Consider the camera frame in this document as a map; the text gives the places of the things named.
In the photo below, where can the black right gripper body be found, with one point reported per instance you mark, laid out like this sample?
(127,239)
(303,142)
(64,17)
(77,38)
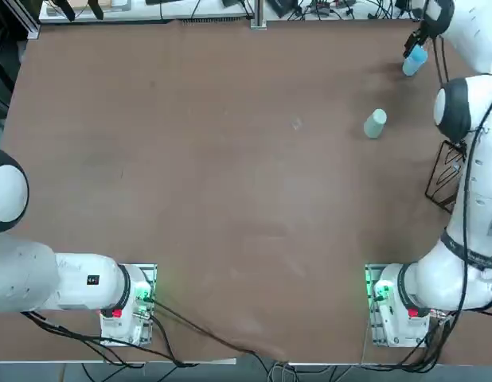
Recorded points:
(424,32)

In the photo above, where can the blue plastic cup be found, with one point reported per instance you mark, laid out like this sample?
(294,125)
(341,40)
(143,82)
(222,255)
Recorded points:
(414,63)

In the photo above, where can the green plastic cup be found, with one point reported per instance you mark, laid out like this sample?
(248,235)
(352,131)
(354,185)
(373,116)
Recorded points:
(375,124)

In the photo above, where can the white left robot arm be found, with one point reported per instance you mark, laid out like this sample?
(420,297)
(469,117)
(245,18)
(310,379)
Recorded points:
(31,274)

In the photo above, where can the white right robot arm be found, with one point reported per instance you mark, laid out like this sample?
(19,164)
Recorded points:
(481,199)

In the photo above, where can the black tripod leg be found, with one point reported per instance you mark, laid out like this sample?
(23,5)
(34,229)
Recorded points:
(95,8)
(67,10)

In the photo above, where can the upright post with bracket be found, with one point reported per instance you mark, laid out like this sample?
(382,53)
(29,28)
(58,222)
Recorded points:
(258,14)

